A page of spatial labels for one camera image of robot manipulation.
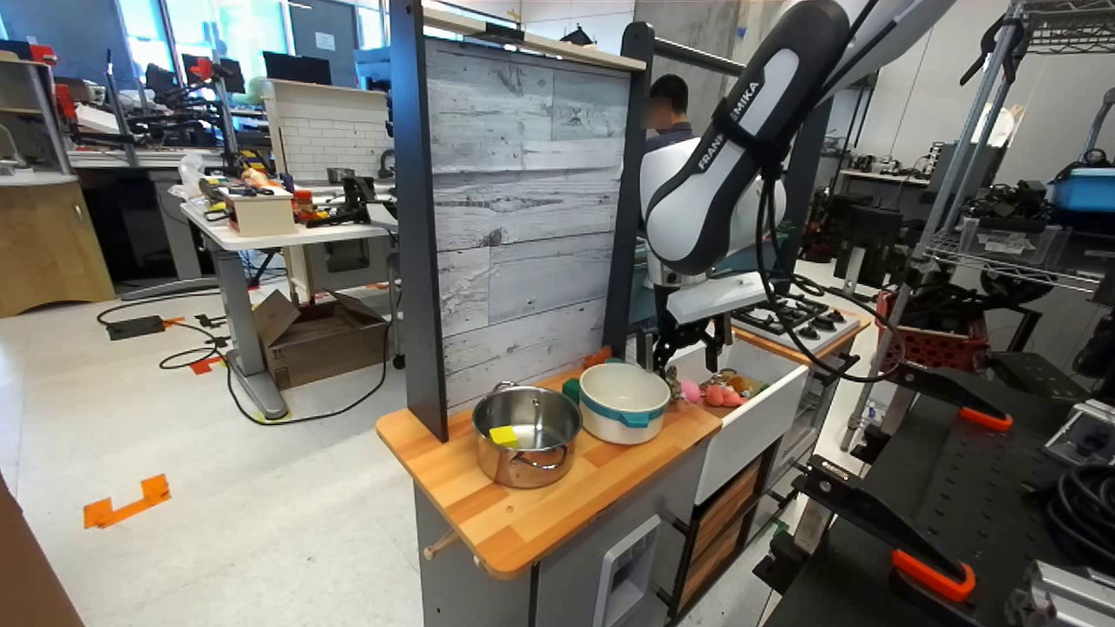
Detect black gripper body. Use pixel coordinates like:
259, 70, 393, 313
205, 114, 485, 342
649, 281, 716, 349

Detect pink plush toy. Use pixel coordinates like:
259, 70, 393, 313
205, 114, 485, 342
698, 377, 745, 414

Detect brown plush toy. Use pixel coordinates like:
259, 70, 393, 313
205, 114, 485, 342
724, 366, 766, 402

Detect white toy sink basin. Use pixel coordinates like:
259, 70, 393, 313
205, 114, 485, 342
624, 316, 811, 509

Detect toy stove top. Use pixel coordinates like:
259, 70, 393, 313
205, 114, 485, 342
730, 291, 856, 360

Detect toy kitchen wooden counter cabinet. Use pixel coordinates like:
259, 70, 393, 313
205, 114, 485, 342
374, 285, 876, 627

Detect stainless steel pot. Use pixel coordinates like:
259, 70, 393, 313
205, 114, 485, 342
471, 380, 584, 492

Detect grey wood-look backsplash panel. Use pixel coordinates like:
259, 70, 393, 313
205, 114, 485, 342
387, 0, 655, 445

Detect person in dark shirt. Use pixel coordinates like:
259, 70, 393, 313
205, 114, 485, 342
640, 70, 702, 151

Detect red plastic crate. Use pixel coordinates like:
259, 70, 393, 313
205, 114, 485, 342
876, 291, 993, 377

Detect black metal shelving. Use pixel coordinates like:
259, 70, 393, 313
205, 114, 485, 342
811, 68, 888, 214

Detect black pegboard table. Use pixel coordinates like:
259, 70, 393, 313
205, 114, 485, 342
761, 380, 1115, 627

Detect grey aluminium tripod stand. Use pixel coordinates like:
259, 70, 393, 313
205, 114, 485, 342
839, 0, 1039, 456

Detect open cardboard box with flaps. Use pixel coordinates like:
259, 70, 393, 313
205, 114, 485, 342
250, 285, 393, 395

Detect white office desk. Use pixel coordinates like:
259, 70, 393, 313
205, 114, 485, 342
152, 178, 403, 422

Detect white electronic device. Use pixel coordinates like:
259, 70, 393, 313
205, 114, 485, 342
1041, 397, 1115, 469

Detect white brick-pattern panel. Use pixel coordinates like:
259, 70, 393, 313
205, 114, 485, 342
260, 76, 397, 188

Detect blue plastic case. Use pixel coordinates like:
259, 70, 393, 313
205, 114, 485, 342
1047, 156, 1115, 221

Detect beige box on desk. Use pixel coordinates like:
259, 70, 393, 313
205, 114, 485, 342
223, 188, 300, 241

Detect black computer monitor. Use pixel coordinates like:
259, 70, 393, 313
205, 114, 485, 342
260, 49, 339, 91

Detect black power adapter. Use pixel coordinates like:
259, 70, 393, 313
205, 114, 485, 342
101, 309, 171, 346

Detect light wooden cabinet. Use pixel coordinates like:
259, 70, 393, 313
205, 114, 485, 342
0, 170, 118, 322

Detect plain brown cardboard box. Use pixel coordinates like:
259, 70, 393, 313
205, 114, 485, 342
0, 473, 87, 627

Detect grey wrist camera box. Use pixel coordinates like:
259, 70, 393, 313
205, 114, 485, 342
662, 267, 769, 331

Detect white pot with teal handles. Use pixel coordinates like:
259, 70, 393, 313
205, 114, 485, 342
560, 357, 681, 445

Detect black clamp orange handle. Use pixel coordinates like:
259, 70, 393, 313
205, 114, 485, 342
799, 456, 982, 610
893, 360, 1018, 438

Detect black floor cable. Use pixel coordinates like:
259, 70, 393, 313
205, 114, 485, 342
152, 323, 400, 433

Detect coiled black cables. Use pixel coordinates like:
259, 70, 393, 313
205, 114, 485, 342
1039, 463, 1115, 576

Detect silver aluminium bracket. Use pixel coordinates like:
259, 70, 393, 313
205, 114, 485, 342
1004, 557, 1115, 627

